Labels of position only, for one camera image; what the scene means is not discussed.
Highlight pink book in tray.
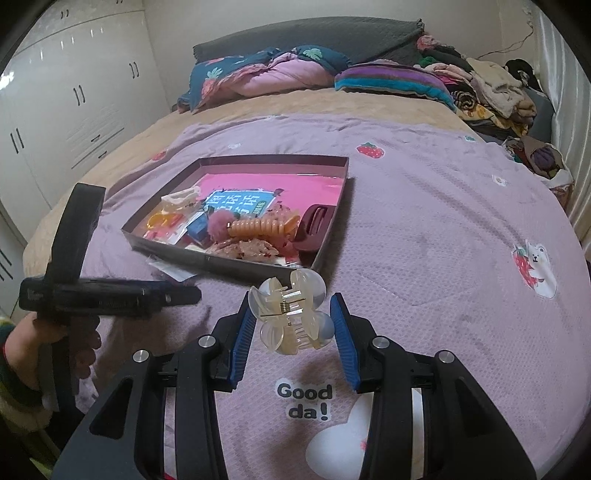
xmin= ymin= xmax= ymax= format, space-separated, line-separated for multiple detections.
xmin=181 ymin=173 xmax=345 ymax=217

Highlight floral chiffon scrunchie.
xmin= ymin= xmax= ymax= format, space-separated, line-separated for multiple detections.
xmin=207 ymin=204 xmax=301 ymax=265

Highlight white wardrobe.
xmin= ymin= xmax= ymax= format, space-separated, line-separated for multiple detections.
xmin=1 ymin=1 xmax=169 ymax=315

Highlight dark maroon hair claw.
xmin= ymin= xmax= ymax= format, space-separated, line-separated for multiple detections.
xmin=293 ymin=204 xmax=335 ymax=253

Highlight silver white packet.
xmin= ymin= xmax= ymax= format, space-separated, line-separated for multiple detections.
xmin=146 ymin=256 xmax=199 ymax=283

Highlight grey padded headboard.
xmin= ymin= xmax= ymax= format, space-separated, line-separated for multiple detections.
xmin=193 ymin=16 xmax=425 ymax=65

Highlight white plastic comb clip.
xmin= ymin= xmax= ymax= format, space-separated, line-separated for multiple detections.
xmin=161 ymin=186 xmax=200 ymax=211

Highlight left hand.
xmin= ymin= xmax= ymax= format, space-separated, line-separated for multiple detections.
xmin=3 ymin=313 xmax=101 ymax=390

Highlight yellow bangles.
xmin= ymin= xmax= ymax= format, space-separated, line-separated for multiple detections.
xmin=142 ymin=211 xmax=186 ymax=245

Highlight left forearm striped sleeve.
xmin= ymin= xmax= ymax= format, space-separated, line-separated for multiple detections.
xmin=1 ymin=318 xmax=59 ymax=468

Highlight striped purple teal blanket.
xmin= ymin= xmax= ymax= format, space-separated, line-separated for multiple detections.
xmin=335 ymin=60 xmax=457 ymax=112

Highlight navy pink strawberry quilt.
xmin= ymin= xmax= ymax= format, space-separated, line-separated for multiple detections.
xmin=176 ymin=45 xmax=351 ymax=113

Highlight pink fuzzy pompom clip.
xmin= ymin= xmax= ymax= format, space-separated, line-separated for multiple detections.
xmin=207 ymin=209 xmax=235 ymax=243

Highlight lilac cartoon print blanket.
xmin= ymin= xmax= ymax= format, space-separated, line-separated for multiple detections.
xmin=81 ymin=115 xmax=590 ymax=479

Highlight orange spiral hair tie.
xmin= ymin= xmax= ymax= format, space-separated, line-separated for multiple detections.
xmin=225 ymin=214 xmax=302 ymax=241

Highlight clear plastic hair claw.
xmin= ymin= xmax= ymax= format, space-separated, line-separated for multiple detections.
xmin=247 ymin=268 xmax=335 ymax=355

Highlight cream striped curtain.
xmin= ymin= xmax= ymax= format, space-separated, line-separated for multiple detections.
xmin=532 ymin=6 xmax=591 ymax=257

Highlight brown shallow cardboard tray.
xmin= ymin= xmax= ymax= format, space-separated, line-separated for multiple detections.
xmin=122 ymin=154 xmax=349 ymax=281

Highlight blue plastic card box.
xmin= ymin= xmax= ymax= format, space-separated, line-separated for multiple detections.
xmin=186 ymin=212 xmax=212 ymax=248

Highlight pile of folded clothes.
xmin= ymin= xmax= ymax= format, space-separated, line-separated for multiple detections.
xmin=417 ymin=35 xmax=574 ymax=204

